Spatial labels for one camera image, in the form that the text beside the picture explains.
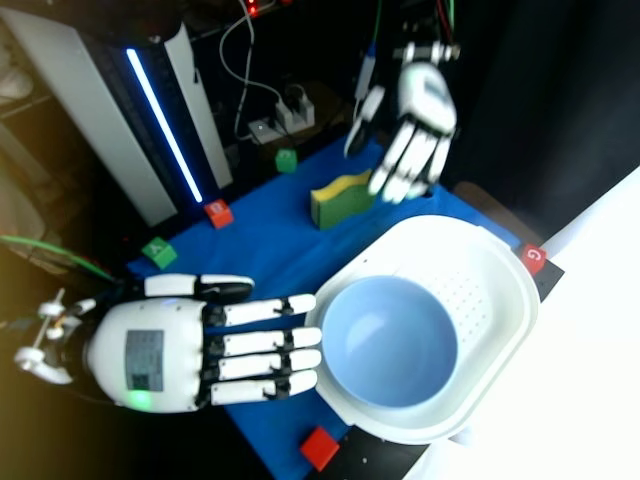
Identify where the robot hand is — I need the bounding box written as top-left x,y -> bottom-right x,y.
343,62 -> 460,205
85,272 -> 325,416

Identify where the yellow sponge with green pad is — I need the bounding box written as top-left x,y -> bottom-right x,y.
309,168 -> 379,231

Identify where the light blue bowl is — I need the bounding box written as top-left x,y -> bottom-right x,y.
321,275 -> 459,410

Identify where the white plug with blue tip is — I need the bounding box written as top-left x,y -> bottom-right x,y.
353,42 -> 380,101

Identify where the green block with letter Y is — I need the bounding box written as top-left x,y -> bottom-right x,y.
141,237 -> 179,271

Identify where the white power strip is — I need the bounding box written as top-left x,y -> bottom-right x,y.
248,83 -> 317,145

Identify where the red block with number 8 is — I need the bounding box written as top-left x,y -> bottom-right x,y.
203,198 -> 235,230

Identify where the green block with letter C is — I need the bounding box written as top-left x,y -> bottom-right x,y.
274,148 -> 299,175

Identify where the blue table cloth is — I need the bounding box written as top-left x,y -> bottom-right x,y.
124,129 -> 524,480

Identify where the red block with letter G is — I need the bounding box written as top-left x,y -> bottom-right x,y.
519,243 -> 549,275

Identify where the plain red block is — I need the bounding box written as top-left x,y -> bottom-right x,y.
299,426 -> 341,472

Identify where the red indicator light board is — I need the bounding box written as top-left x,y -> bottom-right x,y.
242,0 -> 296,17

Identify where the white perforated plastic basin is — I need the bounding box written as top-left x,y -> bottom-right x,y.
304,214 -> 541,446

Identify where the white tower with blue light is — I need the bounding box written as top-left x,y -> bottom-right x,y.
0,7 -> 235,227

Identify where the green cable of arm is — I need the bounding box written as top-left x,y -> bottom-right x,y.
0,234 -> 119,284

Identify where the white cable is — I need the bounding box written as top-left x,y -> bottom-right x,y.
218,0 -> 284,142

